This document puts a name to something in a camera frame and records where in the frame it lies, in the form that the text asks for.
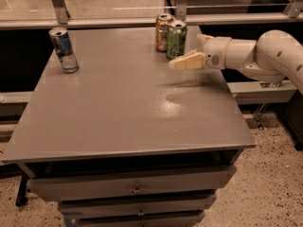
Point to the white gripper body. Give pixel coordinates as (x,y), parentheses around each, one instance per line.
(215,52)

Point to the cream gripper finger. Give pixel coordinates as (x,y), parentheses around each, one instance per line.
(203,39)
(195,60)

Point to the green soda can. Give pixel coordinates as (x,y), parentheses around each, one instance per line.
(177,34)

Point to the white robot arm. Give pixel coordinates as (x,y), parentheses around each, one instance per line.
(275,55)

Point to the orange soda can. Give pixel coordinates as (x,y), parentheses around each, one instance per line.
(162,26)

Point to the blue silver energy drink can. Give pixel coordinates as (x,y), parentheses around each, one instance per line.
(62,45)

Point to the grey top drawer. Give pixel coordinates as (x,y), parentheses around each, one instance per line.
(132,183)

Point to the grey drawer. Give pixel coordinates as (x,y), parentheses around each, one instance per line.
(173,219)
(140,205)
(132,183)

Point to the grey middle drawer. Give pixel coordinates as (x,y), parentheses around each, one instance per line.
(140,205)

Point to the grey bottom drawer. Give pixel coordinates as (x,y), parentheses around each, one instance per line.
(173,219)

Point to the metal railing frame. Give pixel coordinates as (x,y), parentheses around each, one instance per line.
(20,41)

